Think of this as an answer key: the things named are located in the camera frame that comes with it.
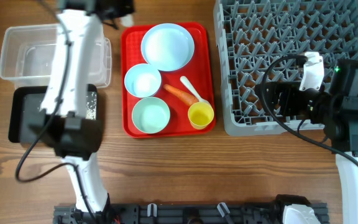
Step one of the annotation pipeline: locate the white rice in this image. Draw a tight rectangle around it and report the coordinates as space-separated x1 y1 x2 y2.
86 91 98 120

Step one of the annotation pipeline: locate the yellow plastic cup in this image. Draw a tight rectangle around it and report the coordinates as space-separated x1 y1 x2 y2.
188 102 214 129

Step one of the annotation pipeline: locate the mint green bowl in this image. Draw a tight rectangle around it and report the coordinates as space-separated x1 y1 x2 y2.
132 97 170 134

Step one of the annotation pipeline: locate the white tissue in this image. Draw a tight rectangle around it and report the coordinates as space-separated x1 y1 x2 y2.
119 14 134 27

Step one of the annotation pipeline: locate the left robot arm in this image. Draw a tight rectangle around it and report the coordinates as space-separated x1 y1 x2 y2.
15 1 135 223

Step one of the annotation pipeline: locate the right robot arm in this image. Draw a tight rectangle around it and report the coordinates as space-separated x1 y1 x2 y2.
255 55 358 223

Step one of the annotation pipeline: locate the grey dishwasher rack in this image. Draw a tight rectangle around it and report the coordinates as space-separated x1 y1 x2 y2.
214 0 358 136

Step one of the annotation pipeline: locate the black waste tray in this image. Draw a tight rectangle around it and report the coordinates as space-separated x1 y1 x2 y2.
8 84 98 144

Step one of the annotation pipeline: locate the light blue plate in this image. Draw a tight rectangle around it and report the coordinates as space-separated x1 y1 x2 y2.
140 23 195 72

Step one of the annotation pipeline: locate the light blue bowl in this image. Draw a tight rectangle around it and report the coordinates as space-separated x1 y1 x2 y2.
124 63 162 98

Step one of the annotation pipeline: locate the clear plastic bin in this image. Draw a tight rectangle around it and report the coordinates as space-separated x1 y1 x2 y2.
0 24 112 88

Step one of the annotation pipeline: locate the orange carrot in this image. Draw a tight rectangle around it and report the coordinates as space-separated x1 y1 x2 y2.
163 84 199 106

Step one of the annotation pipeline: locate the white plastic spoon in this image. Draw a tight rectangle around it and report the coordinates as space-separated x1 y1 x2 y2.
180 76 210 105

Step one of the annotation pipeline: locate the right black cable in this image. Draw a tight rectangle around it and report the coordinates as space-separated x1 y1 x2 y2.
259 55 358 197

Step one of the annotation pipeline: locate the black cable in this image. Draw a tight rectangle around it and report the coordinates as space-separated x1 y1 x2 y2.
14 0 98 224
259 55 358 197

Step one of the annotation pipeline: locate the left black cable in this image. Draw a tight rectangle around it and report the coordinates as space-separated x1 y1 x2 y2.
14 0 98 224

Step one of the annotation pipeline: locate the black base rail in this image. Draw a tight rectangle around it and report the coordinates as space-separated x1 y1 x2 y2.
52 202 330 224

